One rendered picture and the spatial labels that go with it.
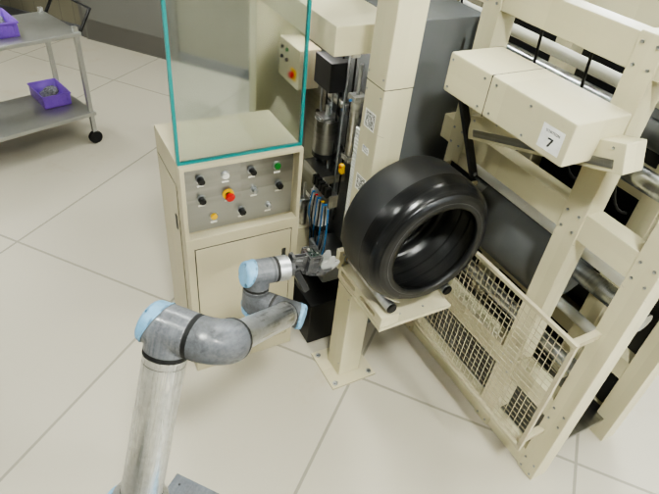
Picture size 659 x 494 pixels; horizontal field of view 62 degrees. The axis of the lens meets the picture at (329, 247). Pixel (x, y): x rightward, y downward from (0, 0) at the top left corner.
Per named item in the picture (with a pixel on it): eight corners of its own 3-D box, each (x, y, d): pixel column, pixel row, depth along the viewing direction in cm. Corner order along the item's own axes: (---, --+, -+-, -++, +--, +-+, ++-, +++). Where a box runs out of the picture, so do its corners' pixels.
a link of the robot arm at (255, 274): (235, 279, 190) (237, 255, 185) (269, 273, 196) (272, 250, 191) (245, 295, 183) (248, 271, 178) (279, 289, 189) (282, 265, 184)
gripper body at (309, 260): (326, 257, 192) (294, 262, 187) (321, 275, 197) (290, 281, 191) (316, 244, 197) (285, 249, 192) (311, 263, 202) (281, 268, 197)
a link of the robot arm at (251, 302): (265, 326, 190) (268, 298, 184) (234, 316, 193) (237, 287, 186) (276, 312, 198) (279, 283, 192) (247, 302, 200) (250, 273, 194)
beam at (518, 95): (441, 89, 210) (450, 50, 201) (491, 82, 221) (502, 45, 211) (558, 169, 170) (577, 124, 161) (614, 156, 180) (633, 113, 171)
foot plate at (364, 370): (311, 354, 313) (311, 352, 312) (351, 340, 324) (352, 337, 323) (332, 390, 296) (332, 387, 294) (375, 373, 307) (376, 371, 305)
